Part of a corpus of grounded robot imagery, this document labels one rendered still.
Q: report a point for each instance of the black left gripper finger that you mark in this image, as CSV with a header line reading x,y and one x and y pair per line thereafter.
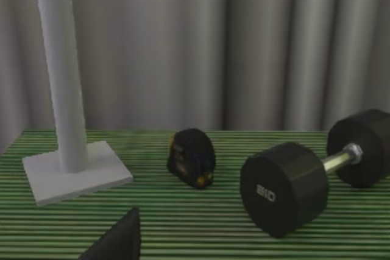
x,y
122,238

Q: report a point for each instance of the green striped table mat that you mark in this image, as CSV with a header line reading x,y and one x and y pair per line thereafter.
x,y
195,223

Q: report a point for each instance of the black yellow tape measure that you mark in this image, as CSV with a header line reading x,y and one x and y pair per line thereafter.
x,y
190,159

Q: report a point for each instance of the black dumbbell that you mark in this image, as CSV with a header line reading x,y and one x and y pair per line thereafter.
x,y
286,187

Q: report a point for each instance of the grey curtain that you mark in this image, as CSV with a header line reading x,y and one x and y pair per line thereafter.
x,y
195,47

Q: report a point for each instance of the white post stand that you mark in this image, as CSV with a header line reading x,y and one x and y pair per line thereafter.
x,y
65,114

